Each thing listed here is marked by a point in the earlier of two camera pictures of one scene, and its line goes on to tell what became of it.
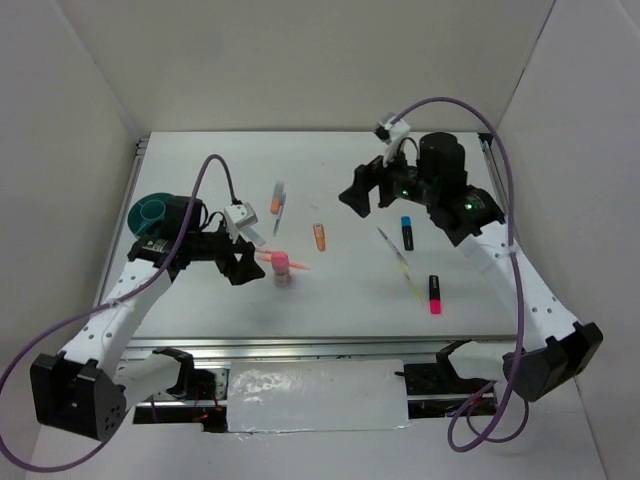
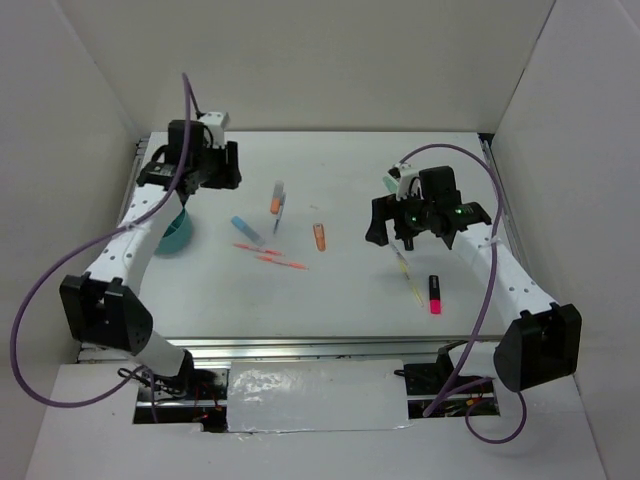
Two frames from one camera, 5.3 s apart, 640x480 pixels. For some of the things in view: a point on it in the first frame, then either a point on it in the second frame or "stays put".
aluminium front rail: [307, 348] stays put
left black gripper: [244, 270] -> [228, 176]
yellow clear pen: [403, 266] stays put
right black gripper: [366, 176] -> [388, 207]
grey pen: [277, 220] stays put
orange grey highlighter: [275, 205] stays put
